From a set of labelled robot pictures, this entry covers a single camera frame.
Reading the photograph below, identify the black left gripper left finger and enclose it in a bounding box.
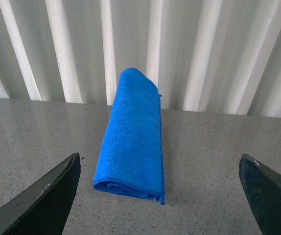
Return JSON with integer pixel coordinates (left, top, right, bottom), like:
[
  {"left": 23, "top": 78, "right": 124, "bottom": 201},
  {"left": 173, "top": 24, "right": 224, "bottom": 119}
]
[{"left": 0, "top": 153, "right": 81, "bottom": 235}]

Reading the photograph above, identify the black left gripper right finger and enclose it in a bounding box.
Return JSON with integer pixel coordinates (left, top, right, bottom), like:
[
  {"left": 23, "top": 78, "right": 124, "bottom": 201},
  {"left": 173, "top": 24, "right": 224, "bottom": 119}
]
[{"left": 239, "top": 154, "right": 281, "bottom": 235}]

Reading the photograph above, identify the blue microfiber cloth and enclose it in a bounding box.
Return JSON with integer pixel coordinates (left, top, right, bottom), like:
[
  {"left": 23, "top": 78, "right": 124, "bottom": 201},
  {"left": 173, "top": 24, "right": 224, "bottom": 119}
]
[{"left": 93, "top": 68, "right": 165, "bottom": 205}]

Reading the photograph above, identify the white pleated curtain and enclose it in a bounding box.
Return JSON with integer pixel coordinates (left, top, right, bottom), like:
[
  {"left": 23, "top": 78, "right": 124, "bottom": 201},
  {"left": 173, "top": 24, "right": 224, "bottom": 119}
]
[{"left": 0, "top": 0, "right": 281, "bottom": 118}]

